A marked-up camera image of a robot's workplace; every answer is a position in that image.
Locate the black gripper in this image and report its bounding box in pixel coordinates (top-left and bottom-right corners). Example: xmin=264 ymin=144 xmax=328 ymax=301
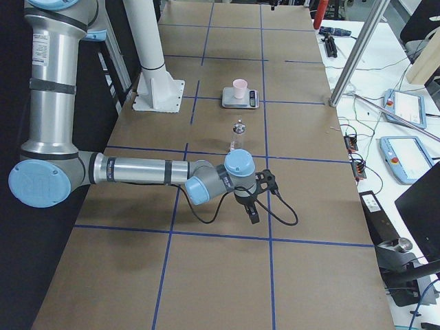
xmin=234 ymin=169 xmax=278 ymax=224

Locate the glass sauce bottle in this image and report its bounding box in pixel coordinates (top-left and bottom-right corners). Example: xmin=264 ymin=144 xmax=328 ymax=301
xmin=230 ymin=118 xmax=246 ymax=151

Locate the pink plastic cup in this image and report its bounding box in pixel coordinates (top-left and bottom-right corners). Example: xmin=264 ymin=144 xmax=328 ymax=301
xmin=232 ymin=78 xmax=248 ymax=100

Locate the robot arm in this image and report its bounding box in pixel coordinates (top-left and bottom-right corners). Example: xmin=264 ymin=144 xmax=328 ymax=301
xmin=8 ymin=1 xmax=279 ymax=223

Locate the digital kitchen scale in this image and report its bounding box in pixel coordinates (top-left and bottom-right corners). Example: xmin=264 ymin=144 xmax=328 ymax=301
xmin=221 ymin=86 xmax=261 ymax=109

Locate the black connector board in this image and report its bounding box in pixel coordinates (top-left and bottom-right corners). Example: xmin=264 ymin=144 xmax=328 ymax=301
xmin=344 ymin=135 xmax=358 ymax=153
xmin=351 ymin=159 xmax=366 ymax=182

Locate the black box white label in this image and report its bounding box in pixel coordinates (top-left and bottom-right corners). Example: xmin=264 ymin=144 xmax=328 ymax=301
xmin=359 ymin=190 xmax=399 ymax=245

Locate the near blue teach pendant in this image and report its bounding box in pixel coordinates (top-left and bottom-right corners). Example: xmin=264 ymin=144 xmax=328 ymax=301
xmin=379 ymin=135 xmax=434 ymax=185

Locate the blue teach pendant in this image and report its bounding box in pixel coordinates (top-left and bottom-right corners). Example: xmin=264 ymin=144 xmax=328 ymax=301
xmin=384 ymin=89 xmax=427 ymax=129
xmin=379 ymin=135 xmax=434 ymax=185

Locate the black clamp metal knob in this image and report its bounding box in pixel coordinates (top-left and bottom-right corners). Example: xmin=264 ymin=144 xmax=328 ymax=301
xmin=375 ymin=239 xmax=439 ymax=307

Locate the black folded tripod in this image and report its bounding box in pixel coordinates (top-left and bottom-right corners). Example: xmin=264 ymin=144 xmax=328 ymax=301
xmin=322 ymin=33 xmax=338 ymax=58

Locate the far blue teach pendant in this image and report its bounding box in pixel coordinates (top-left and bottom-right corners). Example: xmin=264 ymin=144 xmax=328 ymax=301
xmin=384 ymin=89 xmax=427 ymax=129

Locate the blue folded umbrella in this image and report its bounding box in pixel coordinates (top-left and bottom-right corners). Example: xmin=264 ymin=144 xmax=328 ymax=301
xmin=318 ymin=26 xmax=351 ymax=37

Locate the red bottle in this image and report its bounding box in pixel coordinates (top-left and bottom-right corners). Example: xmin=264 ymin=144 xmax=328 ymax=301
xmin=313 ymin=0 xmax=329 ymax=30

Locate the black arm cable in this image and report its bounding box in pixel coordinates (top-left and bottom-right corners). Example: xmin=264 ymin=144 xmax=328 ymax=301
xmin=187 ymin=185 xmax=299 ymax=227

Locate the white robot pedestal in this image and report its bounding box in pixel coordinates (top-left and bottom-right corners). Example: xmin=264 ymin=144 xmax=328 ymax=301
xmin=123 ymin=0 xmax=185 ymax=113

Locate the aluminium frame post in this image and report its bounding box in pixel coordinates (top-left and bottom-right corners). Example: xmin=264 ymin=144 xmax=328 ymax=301
xmin=329 ymin=0 xmax=390 ymax=107

